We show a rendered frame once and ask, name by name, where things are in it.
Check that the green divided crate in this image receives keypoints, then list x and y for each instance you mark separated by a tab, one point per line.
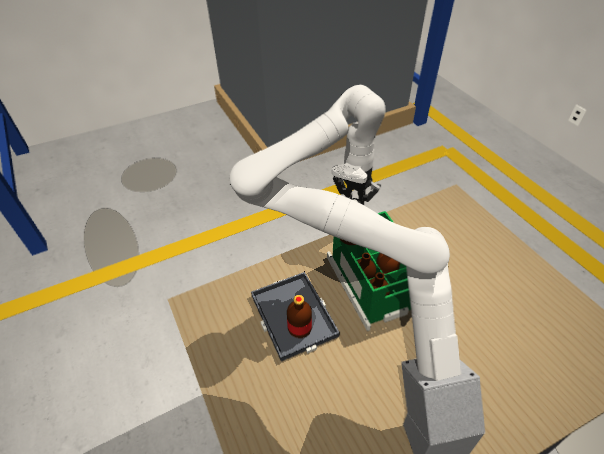
374	302

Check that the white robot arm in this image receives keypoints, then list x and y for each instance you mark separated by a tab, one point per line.
423	251

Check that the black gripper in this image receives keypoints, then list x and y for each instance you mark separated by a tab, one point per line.
360	187

